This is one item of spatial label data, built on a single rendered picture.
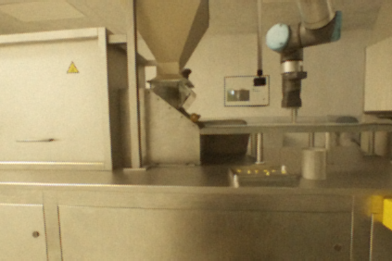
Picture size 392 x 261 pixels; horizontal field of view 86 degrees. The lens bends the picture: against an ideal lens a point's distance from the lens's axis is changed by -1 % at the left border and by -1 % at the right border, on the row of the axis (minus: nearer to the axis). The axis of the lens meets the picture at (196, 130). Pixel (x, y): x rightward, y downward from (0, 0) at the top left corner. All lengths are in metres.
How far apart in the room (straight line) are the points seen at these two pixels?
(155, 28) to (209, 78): 3.83
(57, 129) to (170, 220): 0.60
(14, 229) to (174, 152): 0.60
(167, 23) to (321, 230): 0.88
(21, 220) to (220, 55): 4.42
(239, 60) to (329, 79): 1.87
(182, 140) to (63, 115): 0.49
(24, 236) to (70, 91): 0.53
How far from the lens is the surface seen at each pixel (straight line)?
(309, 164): 0.75
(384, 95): 1.18
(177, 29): 0.94
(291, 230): 0.72
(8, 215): 0.97
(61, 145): 1.02
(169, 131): 0.88
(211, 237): 0.70
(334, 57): 5.34
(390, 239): 0.84
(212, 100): 4.67
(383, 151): 1.29
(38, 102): 1.08
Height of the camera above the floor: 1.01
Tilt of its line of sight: 4 degrees down
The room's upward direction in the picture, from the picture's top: 1 degrees counter-clockwise
